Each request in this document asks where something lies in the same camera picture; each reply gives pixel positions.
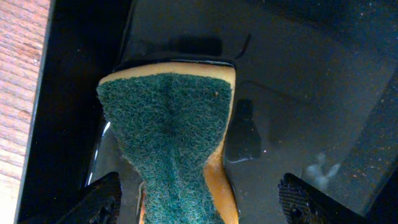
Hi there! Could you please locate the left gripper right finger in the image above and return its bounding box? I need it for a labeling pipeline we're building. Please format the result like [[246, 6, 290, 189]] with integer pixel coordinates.
[[278, 173, 370, 224]]

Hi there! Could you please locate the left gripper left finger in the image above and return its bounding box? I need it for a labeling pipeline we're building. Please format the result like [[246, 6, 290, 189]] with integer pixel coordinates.
[[56, 172, 122, 224]]

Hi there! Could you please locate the black rectangular tray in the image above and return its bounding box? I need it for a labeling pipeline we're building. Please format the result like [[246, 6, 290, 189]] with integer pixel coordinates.
[[15, 1, 397, 223]]

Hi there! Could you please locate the yellow green sponge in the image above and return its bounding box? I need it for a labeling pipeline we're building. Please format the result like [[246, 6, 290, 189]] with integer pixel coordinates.
[[96, 62, 239, 223]]

